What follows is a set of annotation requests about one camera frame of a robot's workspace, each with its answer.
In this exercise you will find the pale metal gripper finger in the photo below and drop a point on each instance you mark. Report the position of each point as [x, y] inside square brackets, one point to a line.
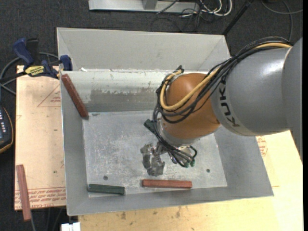
[145, 160]
[158, 165]

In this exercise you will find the dark green flat block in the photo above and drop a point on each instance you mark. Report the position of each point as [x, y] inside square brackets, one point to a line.
[149, 125]
[106, 189]

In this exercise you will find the brown cardboard board, red print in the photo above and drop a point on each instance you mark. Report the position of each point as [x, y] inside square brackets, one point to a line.
[39, 133]

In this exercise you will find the red-brown flat block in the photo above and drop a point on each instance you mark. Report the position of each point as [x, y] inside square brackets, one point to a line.
[167, 184]
[24, 193]
[75, 95]

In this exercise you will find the grey metal bin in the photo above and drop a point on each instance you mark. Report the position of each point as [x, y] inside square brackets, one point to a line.
[115, 143]

